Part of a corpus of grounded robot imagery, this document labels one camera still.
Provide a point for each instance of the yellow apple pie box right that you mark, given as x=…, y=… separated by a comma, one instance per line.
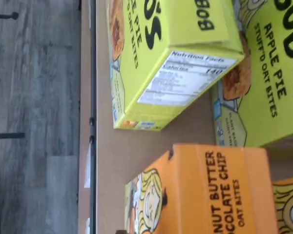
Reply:
x=271, y=61

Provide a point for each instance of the black metal base leg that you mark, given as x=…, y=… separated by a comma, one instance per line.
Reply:
x=7, y=135
x=5, y=15

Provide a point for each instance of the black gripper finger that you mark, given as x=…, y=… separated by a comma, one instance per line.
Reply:
x=121, y=232

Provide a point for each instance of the orange Bobo's peanut butter box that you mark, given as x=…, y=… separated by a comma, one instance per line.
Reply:
x=197, y=195
x=288, y=207

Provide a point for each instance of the wooden shelf board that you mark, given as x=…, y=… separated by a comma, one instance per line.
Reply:
x=107, y=170

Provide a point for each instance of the green Bobo's apple pie box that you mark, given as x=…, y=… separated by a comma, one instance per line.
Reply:
x=185, y=24

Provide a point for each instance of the black metal shelf beam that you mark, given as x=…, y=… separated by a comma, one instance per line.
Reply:
x=93, y=73

